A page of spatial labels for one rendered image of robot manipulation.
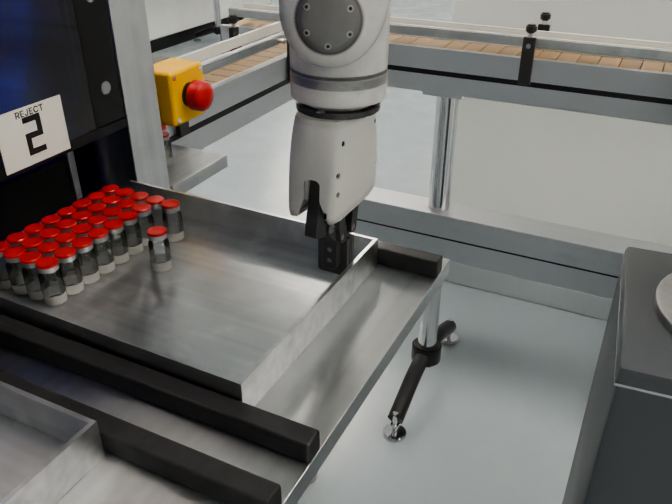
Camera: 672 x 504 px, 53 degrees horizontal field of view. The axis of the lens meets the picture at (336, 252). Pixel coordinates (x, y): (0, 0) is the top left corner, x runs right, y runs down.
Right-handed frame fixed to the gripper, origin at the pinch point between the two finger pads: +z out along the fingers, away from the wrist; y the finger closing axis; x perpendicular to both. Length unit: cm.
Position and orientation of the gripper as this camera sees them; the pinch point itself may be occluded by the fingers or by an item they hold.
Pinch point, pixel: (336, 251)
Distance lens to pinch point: 67.0
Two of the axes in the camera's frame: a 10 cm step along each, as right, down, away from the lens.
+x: 9.0, 2.3, -3.8
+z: -0.1, 8.7, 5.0
